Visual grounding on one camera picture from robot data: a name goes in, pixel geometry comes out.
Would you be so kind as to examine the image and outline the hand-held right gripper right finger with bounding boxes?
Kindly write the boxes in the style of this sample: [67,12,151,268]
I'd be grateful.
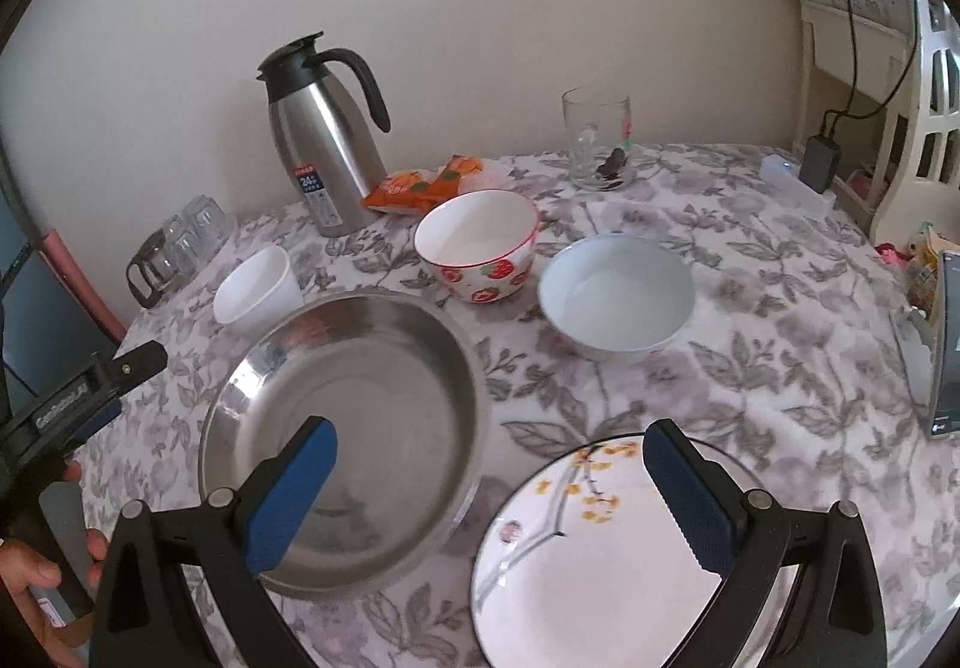
[643,419,890,668]

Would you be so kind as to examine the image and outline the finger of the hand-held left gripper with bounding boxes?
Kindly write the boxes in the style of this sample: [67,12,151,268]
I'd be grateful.
[111,340,169,386]
[70,399,125,444]

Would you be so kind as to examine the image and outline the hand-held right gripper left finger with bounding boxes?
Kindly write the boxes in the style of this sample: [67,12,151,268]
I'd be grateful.
[88,415,340,668]

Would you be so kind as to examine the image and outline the small white bowl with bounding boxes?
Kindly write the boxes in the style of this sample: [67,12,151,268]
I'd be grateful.
[213,245,305,339]

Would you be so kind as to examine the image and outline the large plate dark rim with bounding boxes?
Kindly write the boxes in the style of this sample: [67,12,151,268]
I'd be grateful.
[198,293,492,600]

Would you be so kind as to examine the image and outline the white floral plate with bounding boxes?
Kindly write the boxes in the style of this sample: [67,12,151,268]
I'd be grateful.
[471,435,796,668]

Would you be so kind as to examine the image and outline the pale blue white bowl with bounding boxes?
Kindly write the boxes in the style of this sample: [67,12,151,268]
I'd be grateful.
[538,233,695,363]

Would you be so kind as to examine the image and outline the strawberry print bowl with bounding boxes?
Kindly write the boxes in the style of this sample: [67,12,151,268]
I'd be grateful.
[415,189,541,305]

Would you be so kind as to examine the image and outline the person's left hand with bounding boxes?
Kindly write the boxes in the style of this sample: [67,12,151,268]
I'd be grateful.
[0,529,111,668]

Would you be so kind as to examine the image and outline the blue cabinet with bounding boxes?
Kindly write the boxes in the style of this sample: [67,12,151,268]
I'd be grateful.
[0,210,121,399]

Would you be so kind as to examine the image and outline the pink board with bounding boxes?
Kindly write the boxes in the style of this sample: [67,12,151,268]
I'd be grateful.
[41,229,128,343]

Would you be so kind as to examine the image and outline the clear drinking glass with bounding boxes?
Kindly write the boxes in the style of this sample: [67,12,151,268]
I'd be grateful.
[184,194,238,248]
[161,212,203,266]

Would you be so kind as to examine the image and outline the grey floral tablecloth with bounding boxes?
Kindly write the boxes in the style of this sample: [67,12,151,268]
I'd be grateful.
[75,142,960,668]

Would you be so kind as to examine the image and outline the stainless steel thermos jug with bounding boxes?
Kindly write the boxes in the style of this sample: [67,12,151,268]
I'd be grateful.
[257,32,392,238]

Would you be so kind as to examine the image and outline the black smartphone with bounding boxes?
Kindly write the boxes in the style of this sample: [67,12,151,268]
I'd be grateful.
[926,250,960,440]

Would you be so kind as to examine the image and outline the orange snack packet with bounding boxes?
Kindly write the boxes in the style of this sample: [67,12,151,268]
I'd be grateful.
[431,156,486,200]
[362,169,445,215]

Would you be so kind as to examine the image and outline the white power strip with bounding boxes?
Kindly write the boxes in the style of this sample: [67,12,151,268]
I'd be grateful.
[759,154,837,219]

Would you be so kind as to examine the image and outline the black charger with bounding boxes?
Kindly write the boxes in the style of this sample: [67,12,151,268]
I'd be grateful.
[799,136,842,193]

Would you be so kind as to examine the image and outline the clear glass mug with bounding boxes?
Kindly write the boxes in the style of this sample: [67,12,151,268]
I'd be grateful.
[562,85,635,191]

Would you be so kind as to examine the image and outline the cream shelf rack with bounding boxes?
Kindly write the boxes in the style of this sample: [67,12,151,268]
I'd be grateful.
[795,0,960,242]

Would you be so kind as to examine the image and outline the glass teapot with black handle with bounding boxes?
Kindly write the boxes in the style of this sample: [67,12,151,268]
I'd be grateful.
[126,229,196,308]

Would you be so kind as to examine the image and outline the black cable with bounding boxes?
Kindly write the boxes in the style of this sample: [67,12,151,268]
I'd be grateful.
[821,0,920,140]

